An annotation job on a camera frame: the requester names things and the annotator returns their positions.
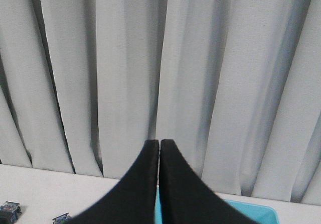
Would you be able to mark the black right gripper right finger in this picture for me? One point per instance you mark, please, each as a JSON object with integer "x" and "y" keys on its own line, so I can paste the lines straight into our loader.
{"x": 184, "y": 197}

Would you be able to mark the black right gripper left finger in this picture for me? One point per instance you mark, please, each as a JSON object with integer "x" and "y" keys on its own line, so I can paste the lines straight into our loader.
{"x": 132, "y": 199}

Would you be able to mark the blue plastic box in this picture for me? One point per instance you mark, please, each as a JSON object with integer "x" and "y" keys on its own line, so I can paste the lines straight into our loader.
{"x": 258, "y": 213}

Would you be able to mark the red push button lower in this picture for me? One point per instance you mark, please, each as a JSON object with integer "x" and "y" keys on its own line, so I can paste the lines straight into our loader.
{"x": 62, "y": 218}

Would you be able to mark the yellow push button lower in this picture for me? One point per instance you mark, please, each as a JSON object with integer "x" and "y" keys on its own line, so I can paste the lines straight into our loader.
{"x": 10, "y": 212}

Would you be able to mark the white pleated curtain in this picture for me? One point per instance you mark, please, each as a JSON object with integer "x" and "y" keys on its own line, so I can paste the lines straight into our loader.
{"x": 236, "y": 84}

